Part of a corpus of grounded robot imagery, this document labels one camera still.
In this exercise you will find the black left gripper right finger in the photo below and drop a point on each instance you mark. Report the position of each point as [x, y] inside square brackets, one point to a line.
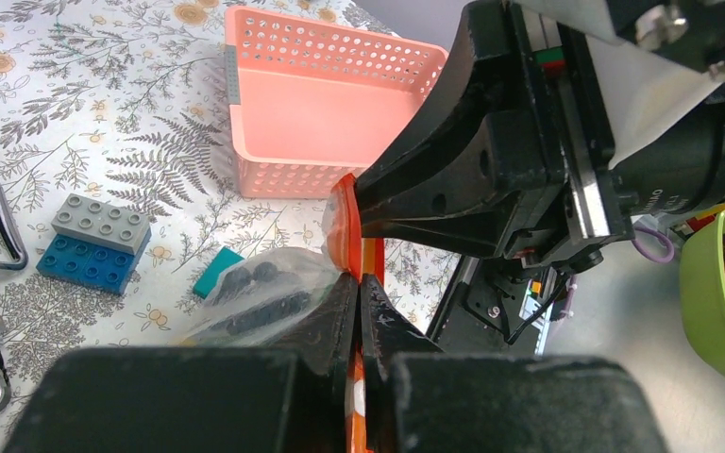
[420, 398]

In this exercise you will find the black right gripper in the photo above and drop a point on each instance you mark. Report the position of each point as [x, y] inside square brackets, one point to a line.
[507, 151]

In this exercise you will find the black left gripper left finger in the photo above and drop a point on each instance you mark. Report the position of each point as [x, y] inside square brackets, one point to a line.
[288, 397]

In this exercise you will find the clear zip bag orange zipper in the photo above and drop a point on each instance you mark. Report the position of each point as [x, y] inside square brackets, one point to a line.
[326, 335]

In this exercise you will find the dark toy grape bunch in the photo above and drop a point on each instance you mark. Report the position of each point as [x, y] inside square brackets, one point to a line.
[250, 299]

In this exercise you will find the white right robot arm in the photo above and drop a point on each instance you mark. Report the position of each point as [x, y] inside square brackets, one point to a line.
[683, 172]

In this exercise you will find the teal toy brick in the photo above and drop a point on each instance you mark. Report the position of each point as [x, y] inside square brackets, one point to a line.
[224, 259]

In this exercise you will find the pink plastic basket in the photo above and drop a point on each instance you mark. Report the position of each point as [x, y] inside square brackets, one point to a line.
[310, 102]

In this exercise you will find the grey toy brick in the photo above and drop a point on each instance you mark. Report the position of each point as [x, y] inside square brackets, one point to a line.
[103, 224]

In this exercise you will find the blue toy brick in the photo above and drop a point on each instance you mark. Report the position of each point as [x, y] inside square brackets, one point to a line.
[88, 264]

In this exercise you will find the green bin of toys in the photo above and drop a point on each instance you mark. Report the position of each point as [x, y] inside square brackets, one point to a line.
[702, 293]

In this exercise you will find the floral tablecloth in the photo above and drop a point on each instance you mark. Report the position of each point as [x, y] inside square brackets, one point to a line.
[123, 102]

